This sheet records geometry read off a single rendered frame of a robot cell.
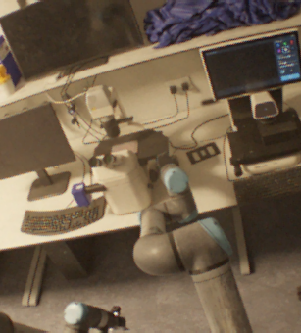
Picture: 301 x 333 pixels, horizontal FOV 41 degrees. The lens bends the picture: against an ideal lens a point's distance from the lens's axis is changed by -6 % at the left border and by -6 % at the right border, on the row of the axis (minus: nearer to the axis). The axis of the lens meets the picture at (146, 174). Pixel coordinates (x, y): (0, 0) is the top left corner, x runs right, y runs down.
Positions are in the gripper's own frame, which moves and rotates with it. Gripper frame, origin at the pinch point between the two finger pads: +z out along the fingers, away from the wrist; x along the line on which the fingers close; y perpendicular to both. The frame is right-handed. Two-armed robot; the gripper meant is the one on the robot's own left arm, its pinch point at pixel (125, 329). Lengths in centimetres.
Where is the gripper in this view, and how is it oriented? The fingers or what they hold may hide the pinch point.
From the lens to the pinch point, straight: 184.3
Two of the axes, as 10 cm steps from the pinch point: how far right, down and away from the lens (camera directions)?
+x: -8.8, 1.5, 4.5
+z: 4.7, 4.0, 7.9
